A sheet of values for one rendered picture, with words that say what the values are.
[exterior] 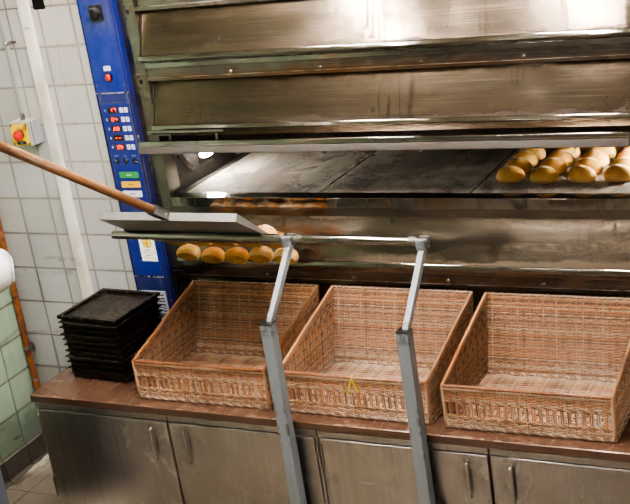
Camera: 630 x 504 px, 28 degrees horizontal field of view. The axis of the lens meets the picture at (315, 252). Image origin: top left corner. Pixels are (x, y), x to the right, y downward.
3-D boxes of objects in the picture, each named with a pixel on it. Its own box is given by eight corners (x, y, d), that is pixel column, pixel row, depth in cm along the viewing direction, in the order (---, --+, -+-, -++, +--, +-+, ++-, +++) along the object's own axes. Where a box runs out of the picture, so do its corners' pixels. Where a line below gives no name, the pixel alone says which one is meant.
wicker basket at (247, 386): (204, 343, 494) (192, 278, 485) (332, 351, 468) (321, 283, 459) (136, 399, 454) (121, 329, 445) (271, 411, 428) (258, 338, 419)
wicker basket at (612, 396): (491, 363, 438) (483, 290, 429) (654, 373, 412) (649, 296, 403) (441, 429, 398) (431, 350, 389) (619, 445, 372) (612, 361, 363)
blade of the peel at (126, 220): (235, 221, 406) (236, 213, 407) (98, 219, 431) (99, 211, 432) (287, 245, 438) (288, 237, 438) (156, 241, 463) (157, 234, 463)
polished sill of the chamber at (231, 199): (180, 201, 484) (179, 192, 483) (651, 204, 400) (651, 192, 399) (172, 207, 479) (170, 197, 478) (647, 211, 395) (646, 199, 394)
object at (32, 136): (24, 142, 501) (19, 117, 497) (44, 141, 496) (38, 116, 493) (12, 147, 494) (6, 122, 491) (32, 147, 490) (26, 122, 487)
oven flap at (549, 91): (157, 131, 469) (157, 78, 468) (639, 119, 385) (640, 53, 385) (150, 130, 465) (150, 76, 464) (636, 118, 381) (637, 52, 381)
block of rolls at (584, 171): (544, 135, 482) (542, 121, 480) (670, 132, 460) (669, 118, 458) (492, 184, 432) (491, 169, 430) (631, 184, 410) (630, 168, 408)
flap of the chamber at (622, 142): (139, 154, 458) (169, 148, 476) (629, 146, 375) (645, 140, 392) (138, 147, 458) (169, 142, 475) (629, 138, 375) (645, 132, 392)
